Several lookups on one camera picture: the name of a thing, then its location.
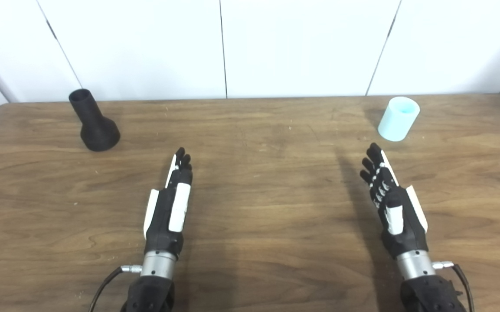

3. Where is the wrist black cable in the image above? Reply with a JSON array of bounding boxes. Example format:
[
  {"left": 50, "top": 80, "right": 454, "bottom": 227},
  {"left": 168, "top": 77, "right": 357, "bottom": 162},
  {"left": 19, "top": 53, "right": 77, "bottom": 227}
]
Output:
[
  {"left": 88, "top": 265, "right": 143, "bottom": 312},
  {"left": 432, "top": 261, "right": 476, "bottom": 312}
]

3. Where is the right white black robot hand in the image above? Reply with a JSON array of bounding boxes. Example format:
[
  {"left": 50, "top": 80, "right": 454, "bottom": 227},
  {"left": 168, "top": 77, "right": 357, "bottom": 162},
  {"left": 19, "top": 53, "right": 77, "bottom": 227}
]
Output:
[{"left": 359, "top": 143, "right": 429, "bottom": 260}]

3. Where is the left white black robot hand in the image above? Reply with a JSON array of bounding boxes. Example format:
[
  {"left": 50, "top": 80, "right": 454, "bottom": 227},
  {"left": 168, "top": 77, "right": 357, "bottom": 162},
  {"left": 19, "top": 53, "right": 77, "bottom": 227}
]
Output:
[{"left": 143, "top": 147, "right": 193, "bottom": 260}]

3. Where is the black flared nozzle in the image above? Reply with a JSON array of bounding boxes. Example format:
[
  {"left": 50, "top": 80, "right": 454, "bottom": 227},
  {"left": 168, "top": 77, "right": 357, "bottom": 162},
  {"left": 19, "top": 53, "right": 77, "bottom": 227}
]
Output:
[{"left": 69, "top": 88, "right": 121, "bottom": 152}]

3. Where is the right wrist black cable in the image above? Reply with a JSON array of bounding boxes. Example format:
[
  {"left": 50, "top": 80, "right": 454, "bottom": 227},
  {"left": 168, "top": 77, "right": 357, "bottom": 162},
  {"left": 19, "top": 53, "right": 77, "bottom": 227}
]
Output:
[{"left": 432, "top": 261, "right": 476, "bottom": 312}]

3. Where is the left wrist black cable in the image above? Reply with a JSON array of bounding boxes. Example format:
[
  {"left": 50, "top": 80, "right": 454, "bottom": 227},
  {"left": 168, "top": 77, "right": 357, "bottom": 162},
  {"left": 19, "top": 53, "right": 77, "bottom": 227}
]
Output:
[{"left": 88, "top": 265, "right": 143, "bottom": 312}]

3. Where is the light blue cylinder cup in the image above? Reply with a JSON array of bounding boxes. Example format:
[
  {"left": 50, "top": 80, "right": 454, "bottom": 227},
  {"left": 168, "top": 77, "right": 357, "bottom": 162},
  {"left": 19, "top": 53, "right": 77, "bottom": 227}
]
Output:
[{"left": 378, "top": 96, "right": 420, "bottom": 142}]

